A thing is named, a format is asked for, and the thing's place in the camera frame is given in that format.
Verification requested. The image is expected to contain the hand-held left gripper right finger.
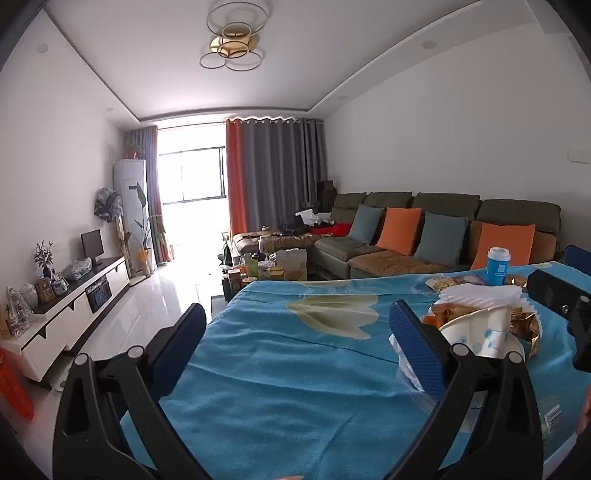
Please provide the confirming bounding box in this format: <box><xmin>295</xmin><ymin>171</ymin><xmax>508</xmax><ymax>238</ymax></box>
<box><xmin>369</xmin><ymin>299</ymin><xmax>544</xmax><ymax>480</ymax></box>

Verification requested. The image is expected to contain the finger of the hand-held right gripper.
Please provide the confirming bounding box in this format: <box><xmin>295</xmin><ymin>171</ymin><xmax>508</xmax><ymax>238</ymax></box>
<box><xmin>526</xmin><ymin>269</ymin><xmax>591</xmax><ymax>321</ymax></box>
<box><xmin>564</xmin><ymin>244</ymin><xmax>591</xmax><ymax>280</ymax></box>

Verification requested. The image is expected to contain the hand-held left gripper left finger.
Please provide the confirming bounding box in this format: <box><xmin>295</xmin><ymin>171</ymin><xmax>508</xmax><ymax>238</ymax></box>
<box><xmin>52</xmin><ymin>302</ymin><xmax>218</xmax><ymax>480</ymax></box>

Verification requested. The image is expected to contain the white dotted paper bowl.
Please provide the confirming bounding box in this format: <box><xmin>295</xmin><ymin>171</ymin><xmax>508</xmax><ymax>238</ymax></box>
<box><xmin>438</xmin><ymin>307</ymin><xmax>527</xmax><ymax>358</ymax></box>

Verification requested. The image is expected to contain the person's right hand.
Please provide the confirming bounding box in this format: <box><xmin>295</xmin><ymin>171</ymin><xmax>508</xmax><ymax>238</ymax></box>
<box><xmin>576</xmin><ymin>384</ymin><xmax>591</xmax><ymax>435</ymax></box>

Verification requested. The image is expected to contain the gold foil wrapper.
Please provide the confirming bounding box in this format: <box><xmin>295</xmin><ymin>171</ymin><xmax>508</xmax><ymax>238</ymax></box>
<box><xmin>508</xmin><ymin>311</ymin><xmax>542</xmax><ymax>358</ymax></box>

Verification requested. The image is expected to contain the blue cup with white lid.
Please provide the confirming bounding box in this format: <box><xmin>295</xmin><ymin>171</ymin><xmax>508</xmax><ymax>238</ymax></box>
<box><xmin>485</xmin><ymin>247</ymin><xmax>510</xmax><ymax>287</ymax></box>

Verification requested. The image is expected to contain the orange cushion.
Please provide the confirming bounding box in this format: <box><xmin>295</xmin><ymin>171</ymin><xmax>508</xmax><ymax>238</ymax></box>
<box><xmin>376</xmin><ymin>207</ymin><xmax>423</xmax><ymax>256</ymax></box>
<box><xmin>470</xmin><ymin>222</ymin><xmax>536</xmax><ymax>271</ymax></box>

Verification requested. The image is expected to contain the yellow snack packet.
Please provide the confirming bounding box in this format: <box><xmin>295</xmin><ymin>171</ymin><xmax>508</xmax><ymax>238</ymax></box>
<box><xmin>425</xmin><ymin>274</ymin><xmax>488</xmax><ymax>292</ymax></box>

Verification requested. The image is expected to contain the clear wrapper with label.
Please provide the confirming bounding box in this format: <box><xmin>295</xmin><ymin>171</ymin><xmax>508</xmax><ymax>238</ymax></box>
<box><xmin>536</xmin><ymin>397</ymin><xmax>578</xmax><ymax>439</ymax></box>

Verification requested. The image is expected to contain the tall plant in yellow vase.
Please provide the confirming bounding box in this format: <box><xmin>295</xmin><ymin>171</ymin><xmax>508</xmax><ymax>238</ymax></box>
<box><xmin>124</xmin><ymin>182</ymin><xmax>154</xmax><ymax>278</ymax></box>

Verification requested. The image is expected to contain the cluttered coffee table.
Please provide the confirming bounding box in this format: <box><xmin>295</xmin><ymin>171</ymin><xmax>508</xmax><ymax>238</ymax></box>
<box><xmin>222</xmin><ymin>247</ymin><xmax>278</xmax><ymax>301</ymax></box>

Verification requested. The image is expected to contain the blue floral blanket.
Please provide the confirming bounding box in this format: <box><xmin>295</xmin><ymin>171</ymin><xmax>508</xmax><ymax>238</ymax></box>
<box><xmin>117</xmin><ymin>261</ymin><xmax>591</xmax><ymax>480</ymax></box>

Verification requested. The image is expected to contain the white TV cabinet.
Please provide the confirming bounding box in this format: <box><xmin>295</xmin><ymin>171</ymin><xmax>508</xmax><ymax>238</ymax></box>
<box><xmin>0</xmin><ymin>255</ymin><xmax>131</xmax><ymax>383</ymax></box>

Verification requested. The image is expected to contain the grey-blue cushion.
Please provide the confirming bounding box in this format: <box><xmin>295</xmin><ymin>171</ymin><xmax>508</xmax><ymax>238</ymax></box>
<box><xmin>349</xmin><ymin>204</ymin><xmax>385</xmax><ymax>245</ymax></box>
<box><xmin>414</xmin><ymin>211</ymin><xmax>468</xmax><ymax>266</ymax></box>

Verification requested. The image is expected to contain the clear plastic bag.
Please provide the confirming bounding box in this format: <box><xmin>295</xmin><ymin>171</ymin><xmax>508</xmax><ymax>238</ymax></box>
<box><xmin>62</xmin><ymin>257</ymin><xmax>93</xmax><ymax>282</ymax></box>

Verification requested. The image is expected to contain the black monitor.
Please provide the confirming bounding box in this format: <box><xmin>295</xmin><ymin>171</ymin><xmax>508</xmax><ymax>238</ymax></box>
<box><xmin>81</xmin><ymin>229</ymin><xmax>105</xmax><ymax>268</ymax></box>

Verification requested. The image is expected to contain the tan paper bag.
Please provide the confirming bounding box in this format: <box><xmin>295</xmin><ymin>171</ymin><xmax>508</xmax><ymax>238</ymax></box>
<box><xmin>276</xmin><ymin>248</ymin><xmax>308</xmax><ymax>281</ymax></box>

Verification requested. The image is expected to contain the olive green sofa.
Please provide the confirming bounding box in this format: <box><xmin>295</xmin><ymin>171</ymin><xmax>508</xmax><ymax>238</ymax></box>
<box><xmin>231</xmin><ymin>191</ymin><xmax>561</xmax><ymax>280</ymax></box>

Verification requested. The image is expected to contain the red cloth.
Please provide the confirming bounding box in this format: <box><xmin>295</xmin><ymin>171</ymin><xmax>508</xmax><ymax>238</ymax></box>
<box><xmin>310</xmin><ymin>222</ymin><xmax>354</xmax><ymax>238</ymax></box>

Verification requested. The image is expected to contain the white standing air conditioner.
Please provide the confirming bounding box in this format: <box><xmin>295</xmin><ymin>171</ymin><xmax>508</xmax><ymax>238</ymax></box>
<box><xmin>113</xmin><ymin>158</ymin><xmax>148</xmax><ymax>278</ymax></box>

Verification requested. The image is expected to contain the small potted plant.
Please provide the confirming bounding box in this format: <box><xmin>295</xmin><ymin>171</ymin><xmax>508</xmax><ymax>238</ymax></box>
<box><xmin>33</xmin><ymin>240</ymin><xmax>55</xmax><ymax>280</ymax></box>

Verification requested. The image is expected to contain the fan with floral cover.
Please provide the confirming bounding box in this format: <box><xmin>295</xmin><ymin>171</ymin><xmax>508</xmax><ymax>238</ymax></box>
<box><xmin>95</xmin><ymin>187</ymin><xmax>123</xmax><ymax>223</ymax></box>

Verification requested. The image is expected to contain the glass ornament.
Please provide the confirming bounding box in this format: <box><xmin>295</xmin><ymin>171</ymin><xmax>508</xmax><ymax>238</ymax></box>
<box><xmin>4</xmin><ymin>286</ymin><xmax>35</xmax><ymax>337</ymax></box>

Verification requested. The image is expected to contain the striped curtain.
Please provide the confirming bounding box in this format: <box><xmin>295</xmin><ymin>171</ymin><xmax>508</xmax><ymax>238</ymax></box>
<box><xmin>124</xmin><ymin>126</ymin><xmax>174</xmax><ymax>266</ymax></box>

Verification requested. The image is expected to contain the white cloth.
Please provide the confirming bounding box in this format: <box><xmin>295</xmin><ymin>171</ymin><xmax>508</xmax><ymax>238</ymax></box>
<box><xmin>295</xmin><ymin>209</ymin><xmax>333</xmax><ymax>227</ymax></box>

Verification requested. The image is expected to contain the orange plastic bag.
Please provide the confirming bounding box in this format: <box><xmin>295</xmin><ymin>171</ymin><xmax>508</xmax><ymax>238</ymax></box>
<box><xmin>0</xmin><ymin>346</ymin><xmax>35</xmax><ymax>421</ymax></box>

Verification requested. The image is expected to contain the brown cardboard box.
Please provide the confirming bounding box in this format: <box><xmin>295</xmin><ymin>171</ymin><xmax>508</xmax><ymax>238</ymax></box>
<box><xmin>316</xmin><ymin>180</ymin><xmax>340</xmax><ymax>210</ymax></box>

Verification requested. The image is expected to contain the orange and grey curtain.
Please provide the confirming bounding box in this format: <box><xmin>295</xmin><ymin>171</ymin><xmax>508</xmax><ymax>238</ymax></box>
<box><xmin>225</xmin><ymin>117</ymin><xmax>328</xmax><ymax>236</ymax></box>

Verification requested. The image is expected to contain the window frame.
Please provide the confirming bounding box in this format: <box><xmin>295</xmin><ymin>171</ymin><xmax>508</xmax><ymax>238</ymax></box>
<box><xmin>159</xmin><ymin>147</ymin><xmax>228</xmax><ymax>205</ymax></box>

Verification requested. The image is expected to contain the gold ring ceiling lamp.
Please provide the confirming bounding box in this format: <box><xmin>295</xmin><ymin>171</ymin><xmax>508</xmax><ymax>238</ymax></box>
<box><xmin>199</xmin><ymin>0</ymin><xmax>269</xmax><ymax>72</ymax></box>

